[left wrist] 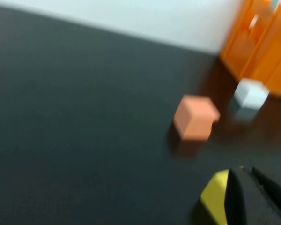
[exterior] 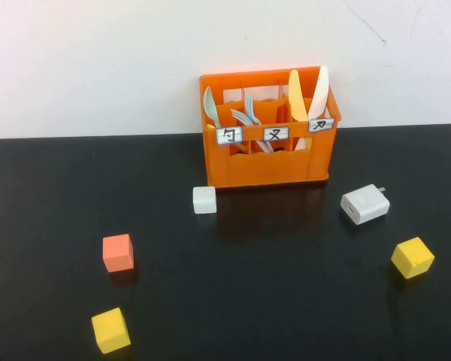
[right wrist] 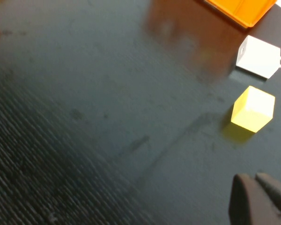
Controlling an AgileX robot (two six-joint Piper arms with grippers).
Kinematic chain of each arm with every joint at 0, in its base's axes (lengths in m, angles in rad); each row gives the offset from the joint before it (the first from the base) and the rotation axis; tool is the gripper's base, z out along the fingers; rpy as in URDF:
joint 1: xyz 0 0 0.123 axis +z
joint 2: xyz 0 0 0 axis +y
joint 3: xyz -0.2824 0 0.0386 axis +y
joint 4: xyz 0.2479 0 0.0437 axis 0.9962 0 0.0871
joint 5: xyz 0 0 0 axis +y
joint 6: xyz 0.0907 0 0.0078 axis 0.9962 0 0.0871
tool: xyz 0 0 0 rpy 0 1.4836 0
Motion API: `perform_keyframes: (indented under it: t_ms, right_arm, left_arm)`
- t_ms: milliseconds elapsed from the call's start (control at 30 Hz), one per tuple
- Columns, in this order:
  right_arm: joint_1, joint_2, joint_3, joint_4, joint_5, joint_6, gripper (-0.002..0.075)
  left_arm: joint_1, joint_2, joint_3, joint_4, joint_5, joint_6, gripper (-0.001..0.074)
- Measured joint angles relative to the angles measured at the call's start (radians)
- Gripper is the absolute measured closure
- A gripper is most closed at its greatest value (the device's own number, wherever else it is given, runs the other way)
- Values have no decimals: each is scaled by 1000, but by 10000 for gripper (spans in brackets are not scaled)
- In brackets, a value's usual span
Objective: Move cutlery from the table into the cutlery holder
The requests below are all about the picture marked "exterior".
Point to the light blue plastic fork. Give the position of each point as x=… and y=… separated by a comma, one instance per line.
x=251, y=107

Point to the yellow plastic knife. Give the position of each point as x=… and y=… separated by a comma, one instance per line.
x=297, y=97

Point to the orange plastic cutlery holder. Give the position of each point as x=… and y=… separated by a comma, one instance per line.
x=267, y=169

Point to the plain yellow foam cube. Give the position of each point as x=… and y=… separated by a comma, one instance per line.
x=111, y=331

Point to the salmon orange foam cube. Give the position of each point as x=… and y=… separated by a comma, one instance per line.
x=118, y=253

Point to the white foam cube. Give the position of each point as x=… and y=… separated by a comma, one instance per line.
x=204, y=200

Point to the paper label for spoons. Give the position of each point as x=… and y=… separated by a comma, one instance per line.
x=229, y=135

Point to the white plastic spoon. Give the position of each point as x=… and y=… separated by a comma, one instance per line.
x=211, y=105

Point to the white plastic fork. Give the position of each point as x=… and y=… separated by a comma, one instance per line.
x=238, y=116

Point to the paper label for forks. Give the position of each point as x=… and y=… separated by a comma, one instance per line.
x=275, y=134

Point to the paper label for knives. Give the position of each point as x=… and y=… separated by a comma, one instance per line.
x=320, y=125

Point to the cream white plastic knife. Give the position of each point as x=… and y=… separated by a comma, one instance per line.
x=319, y=94

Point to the yellow cube with chipped face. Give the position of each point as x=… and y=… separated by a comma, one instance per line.
x=412, y=257

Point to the white USB wall charger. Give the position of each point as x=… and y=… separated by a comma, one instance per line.
x=366, y=205

